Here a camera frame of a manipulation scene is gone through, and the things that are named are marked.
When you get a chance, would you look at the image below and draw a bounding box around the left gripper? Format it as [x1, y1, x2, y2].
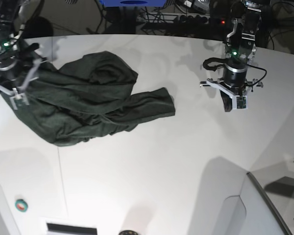
[200, 64, 264, 112]

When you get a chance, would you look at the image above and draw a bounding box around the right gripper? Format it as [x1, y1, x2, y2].
[0, 43, 48, 95]

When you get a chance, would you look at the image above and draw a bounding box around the dark green t-shirt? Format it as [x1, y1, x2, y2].
[13, 51, 175, 147]

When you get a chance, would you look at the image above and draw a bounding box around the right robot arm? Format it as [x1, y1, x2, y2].
[0, 0, 47, 99]

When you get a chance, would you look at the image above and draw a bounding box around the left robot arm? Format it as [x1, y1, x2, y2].
[200, 0, 270, 112]

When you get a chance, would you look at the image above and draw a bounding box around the black round stool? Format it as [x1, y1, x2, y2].
[23, 17, 54, 39]

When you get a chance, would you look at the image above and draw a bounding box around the black power strip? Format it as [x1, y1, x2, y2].
[178, 15, 226, 25]

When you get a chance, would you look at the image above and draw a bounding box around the blue box with oval hole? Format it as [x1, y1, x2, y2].
[99, 0, 166, 7]

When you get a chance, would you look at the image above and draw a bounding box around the red green emergency button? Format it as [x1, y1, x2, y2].
[15, 199, 28, 212]

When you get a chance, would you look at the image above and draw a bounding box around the black round knob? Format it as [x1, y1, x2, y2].
[119, 230, 138, 235]

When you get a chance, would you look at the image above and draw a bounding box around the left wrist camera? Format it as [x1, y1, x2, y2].
[231, 95, 248, 110]

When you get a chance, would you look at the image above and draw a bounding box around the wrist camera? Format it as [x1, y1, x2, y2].
[231, 95, 248, 110]
[10, 93, 29, 110]

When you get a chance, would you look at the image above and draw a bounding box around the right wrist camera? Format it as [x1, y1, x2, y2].
[10, 93, 29, 110]

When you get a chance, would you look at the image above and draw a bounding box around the grey metal rail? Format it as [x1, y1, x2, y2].
[247, 172, 292, 235]

